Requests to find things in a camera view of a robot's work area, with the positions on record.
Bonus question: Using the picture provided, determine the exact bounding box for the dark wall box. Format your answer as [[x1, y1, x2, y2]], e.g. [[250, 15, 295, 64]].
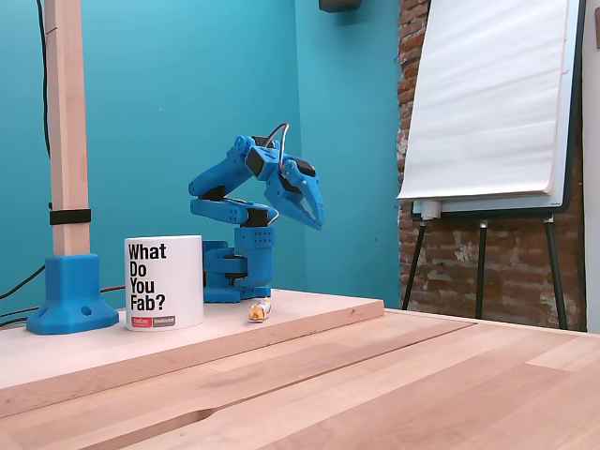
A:
[[319, 0, 362, 14]]

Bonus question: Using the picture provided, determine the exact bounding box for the light wooden board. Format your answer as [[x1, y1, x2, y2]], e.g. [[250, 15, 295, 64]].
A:
[[0, 288, 386, 390]]

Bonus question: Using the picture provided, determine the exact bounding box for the blue post base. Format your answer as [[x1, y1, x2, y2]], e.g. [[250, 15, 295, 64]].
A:
[[26, 253, 120, 336]]

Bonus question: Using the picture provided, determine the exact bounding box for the black strap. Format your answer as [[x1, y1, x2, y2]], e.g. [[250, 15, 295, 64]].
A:
[[49, 209, 93, 226]]

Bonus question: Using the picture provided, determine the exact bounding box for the white mug with black print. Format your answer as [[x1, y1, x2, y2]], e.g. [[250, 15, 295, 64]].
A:
[[124, 234, 205, 333]]

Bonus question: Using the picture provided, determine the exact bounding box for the yellow white sweet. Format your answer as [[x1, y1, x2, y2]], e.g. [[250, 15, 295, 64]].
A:
[[247, 297, 273, 323]]

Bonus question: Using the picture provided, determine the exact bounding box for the black cable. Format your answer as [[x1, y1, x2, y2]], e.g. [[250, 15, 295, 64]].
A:
[[36, 0, 52, 160], [0, 264, 47, 301]]

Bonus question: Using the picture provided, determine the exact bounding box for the white flipchart paper pad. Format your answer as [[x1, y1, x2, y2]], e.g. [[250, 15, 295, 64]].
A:
[[397, 0, 571, 201]]

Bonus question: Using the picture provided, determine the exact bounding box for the wooden post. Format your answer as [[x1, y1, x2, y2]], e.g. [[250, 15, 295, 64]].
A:
[[42, 0, 91, 258]]

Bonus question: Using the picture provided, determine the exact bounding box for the flipchart easel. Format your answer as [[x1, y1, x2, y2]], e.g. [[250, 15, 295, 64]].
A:
[[401, 0, 587, 332]]

